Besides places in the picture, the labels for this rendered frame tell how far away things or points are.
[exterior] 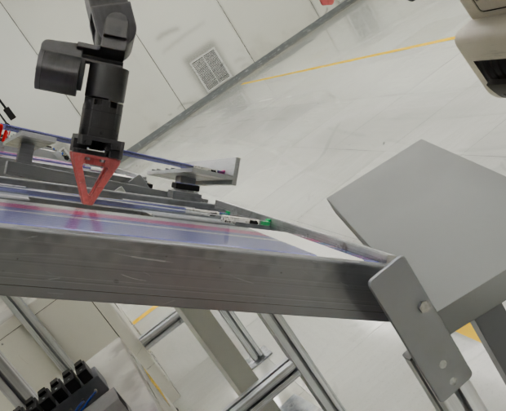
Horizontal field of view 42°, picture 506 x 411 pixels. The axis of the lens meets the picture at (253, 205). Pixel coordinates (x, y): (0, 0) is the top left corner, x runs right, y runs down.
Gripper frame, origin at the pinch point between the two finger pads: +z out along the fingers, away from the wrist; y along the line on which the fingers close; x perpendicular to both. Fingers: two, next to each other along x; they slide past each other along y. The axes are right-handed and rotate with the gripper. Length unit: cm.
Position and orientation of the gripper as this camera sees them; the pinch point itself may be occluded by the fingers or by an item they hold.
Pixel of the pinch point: (87, 198)
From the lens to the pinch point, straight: 99.1
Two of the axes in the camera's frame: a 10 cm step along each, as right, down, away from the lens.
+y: 3.4, 1.1, -9.3
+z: -1.8, 9.8, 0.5
